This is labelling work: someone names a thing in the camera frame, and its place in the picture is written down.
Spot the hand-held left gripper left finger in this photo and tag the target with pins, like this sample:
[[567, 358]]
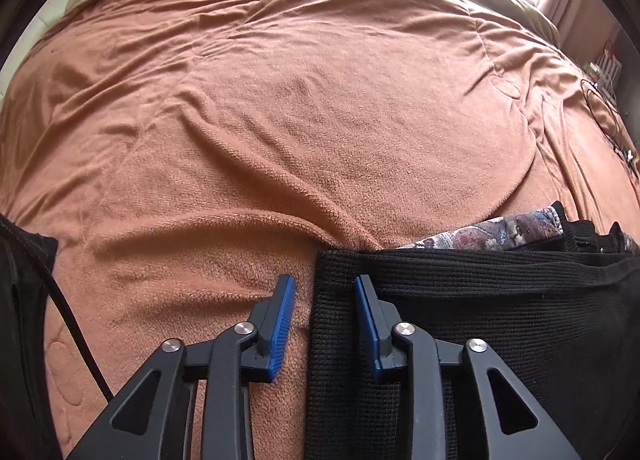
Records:
[[280, 325]]

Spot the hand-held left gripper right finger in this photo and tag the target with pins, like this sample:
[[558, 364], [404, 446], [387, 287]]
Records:
[[365, 325]]

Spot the black knit shirt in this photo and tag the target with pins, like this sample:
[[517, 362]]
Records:
[[500, 330]]

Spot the orange-brown blanket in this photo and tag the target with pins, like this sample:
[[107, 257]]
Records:
[[300, 115]]

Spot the dark cloth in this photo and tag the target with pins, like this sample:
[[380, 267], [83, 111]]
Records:
[[22, 260]]

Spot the cluttered bedside shelf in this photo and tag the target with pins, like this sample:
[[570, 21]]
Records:
[[607, 65]]

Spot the pink curtain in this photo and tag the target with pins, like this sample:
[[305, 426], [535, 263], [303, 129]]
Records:
[[575, 0]]

